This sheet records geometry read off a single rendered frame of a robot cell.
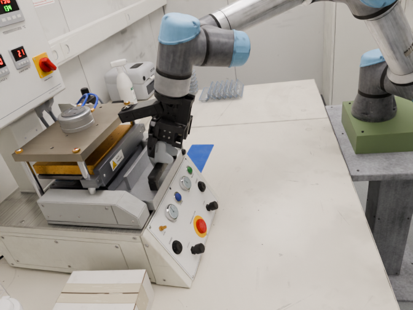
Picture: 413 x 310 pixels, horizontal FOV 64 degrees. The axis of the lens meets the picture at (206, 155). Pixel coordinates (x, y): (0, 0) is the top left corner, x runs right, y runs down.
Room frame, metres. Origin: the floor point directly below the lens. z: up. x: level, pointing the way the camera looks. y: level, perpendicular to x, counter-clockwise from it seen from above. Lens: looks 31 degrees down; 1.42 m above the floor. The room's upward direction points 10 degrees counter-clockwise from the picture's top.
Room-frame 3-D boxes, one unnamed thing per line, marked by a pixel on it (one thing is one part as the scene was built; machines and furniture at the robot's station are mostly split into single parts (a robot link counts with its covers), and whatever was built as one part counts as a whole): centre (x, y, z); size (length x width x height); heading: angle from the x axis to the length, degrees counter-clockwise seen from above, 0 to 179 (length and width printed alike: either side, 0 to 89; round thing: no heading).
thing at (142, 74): (1.87, 0.34, 0.88); 0.25 x 0.20 x 0.17; 70
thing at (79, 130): (0.80, 0.32, 1.08); 0.31 x 0.24 x 0.13; 161
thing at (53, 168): (0.78, 0.30, 1.07); 0.22 x 0.17 x 0.10; 161
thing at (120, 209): (0.62, 0.28, 0.97); 0.25 x 0.05 x 0.07; 71
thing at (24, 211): (0.78, 0.33, 0.93); 0.46 x 0.35 x 0.01; 71
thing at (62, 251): (0.79, 0.29, 0.84); 0.53 x 0.37 x 0.17; 71
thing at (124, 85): (1.71, 0.35, 0.92); 0.09 x 0.08 x 0.25; 104
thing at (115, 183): (0.77, 0.29, 0.98); 0.20 x 0.17 x 0.03; 161
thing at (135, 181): (0.75, 0.24, 0.97); 0.30 x 0.22 x 0.08; 71
